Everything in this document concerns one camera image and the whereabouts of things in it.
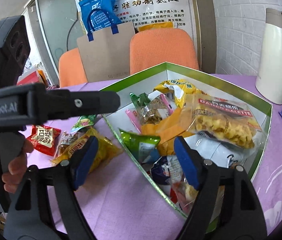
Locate red date snack pack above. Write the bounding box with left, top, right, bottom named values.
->
left=171, top=181, right=198, bottom=215

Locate red white snack bag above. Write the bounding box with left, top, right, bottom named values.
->
left=27, top=125, right=61, bottom=156

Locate white wrapper pack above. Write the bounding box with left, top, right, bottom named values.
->
left=185, top=133, right=249, bottom=168

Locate dark green candy wrapper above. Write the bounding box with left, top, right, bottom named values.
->
left=130, top=93, right=151, bottom=110

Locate red white wrapper snack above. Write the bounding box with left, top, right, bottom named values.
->
left=149, top=155, right=185, bottom=186

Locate broad bean snack pack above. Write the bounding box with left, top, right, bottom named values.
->
left=125, top=93, right=174, bottom=133

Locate green blue snack packet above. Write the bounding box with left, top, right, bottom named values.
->
left=119, top=129, right=161, bottom=163

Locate clear cookie pack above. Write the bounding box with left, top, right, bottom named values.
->
left=180, top=94, right=264, bottom=150

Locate orange peanut snack pack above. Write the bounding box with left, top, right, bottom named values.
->
left=141, top=108, right=193, bottom=156

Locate yellow egg cake pack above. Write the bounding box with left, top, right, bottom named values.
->
left=153, top=79, right=206, bottom=108

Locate left hand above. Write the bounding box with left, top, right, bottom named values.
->
left=2, top=139, right=34, bottom=193

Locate green small snack packet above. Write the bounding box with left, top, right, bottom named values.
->
left=71, top=114, right=97, bottom=133

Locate left orange chair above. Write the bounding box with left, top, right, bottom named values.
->
left=59, top=48, right=88, bottom=88

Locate orange chair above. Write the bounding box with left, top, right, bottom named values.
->
left=59, top=48, right=88, bottom=88
left=130, top=28, right=199, bottom=75

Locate brown tofu snack pack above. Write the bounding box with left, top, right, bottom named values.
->
left=54, top=131, right=79, bottom=157

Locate red cracker box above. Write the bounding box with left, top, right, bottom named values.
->
left=17, top=68, right=48, bottom=87

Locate yellow clear snack pack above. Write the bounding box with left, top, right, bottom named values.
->
left=52, top=128, right=122, bottom=173

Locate brown paper bag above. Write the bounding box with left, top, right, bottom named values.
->
left=77, top=22, right=135, bottom=82

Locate right orange chair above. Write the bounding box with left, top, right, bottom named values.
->
left=130, top=28, right=199, bottom=75

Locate green cardboard box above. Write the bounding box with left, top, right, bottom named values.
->
left=99, top=61, right=274, bottom=233

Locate blue tote bag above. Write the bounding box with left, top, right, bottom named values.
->
left=79, top=0, right=122, bottom=33

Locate Chinese text poster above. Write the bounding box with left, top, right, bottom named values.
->
left=114, top=0, right=200, bottom=54

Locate white thermos jug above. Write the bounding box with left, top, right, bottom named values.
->
left=255, top=8, right=282, bottom=105

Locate black camera module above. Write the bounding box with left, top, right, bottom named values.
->
left=0, top=15, right=30, bottom=88

